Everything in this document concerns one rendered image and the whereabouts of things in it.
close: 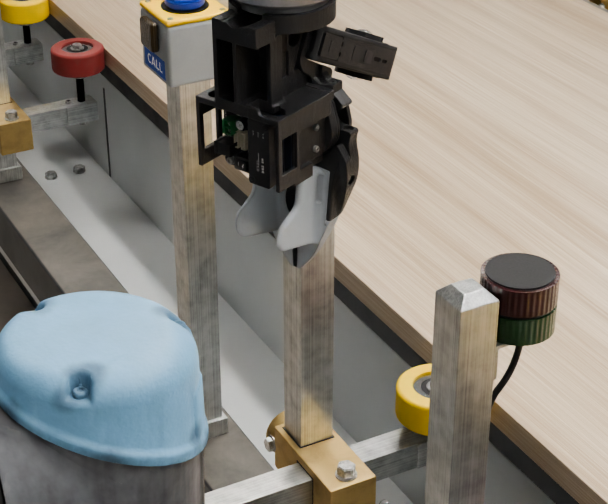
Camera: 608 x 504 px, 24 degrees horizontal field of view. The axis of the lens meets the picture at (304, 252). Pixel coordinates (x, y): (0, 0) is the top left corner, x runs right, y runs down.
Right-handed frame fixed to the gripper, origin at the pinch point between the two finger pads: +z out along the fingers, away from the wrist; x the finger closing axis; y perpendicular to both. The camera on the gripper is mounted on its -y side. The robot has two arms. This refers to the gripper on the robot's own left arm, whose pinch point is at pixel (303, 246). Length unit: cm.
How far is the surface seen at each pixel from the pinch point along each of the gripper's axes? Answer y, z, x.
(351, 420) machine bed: -46, 56, -28
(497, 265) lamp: -11.0, 3.3, 10.2
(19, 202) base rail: -54, 51, -95
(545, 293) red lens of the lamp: -10.3, 3.8, 14.8
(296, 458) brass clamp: -13.9, 34.2, -11.7
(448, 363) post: -5.1, 9.3, 9.8
